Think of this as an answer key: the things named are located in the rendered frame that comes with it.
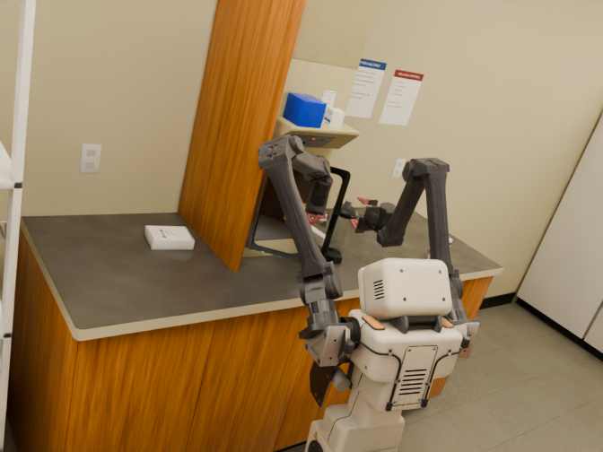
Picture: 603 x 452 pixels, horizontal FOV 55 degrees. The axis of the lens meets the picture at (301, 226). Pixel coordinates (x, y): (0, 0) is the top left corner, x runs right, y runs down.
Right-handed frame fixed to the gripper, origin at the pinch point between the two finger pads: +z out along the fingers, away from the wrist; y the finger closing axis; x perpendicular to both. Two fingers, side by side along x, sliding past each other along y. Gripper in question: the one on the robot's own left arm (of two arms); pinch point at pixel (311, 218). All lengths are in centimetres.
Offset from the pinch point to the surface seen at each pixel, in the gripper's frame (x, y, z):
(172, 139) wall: -62, -28, 8
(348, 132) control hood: 3.8, -25.2, -22.2
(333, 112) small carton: -3.6, -25.9, -28.0
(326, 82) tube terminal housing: -9.0, -34.4, -33.3
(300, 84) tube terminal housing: -17.4, -26.9, -34.3
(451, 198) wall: 85, -133, 82
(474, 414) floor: 124, -25, 140
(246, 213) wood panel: -22.6, 6.9, 0.3
